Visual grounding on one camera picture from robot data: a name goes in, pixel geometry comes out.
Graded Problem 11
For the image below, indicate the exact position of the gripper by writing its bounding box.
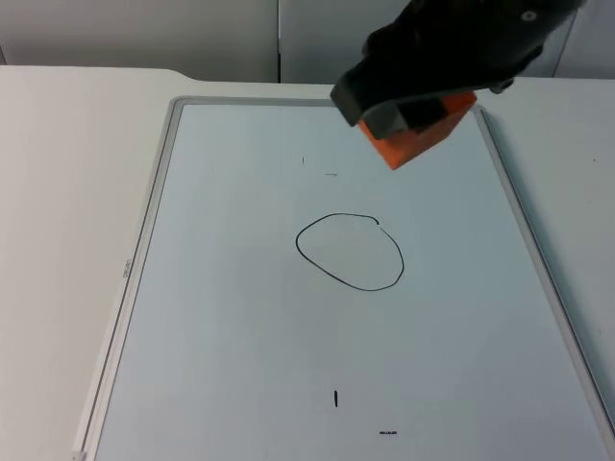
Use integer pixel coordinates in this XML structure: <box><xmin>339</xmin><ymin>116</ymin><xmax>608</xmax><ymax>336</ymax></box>
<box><xmin>360</xmin><ymin>12</ymin><xmax>564</xmax><ymax>133</ymax></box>

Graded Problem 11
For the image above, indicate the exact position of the orange cube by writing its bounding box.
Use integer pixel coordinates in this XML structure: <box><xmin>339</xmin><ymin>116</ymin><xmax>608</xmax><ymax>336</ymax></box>
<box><xmin>357</xmin><ymin>90</ymin><xmax>479</xmax><ymax>172</ymax></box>

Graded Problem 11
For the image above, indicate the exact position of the grey-framed whiteboard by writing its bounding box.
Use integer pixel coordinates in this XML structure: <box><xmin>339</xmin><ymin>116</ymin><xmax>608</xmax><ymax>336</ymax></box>
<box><xmin>70</xmin><ymin>95</ymin><xmax>615</xmax><ymax>461</ymax></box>

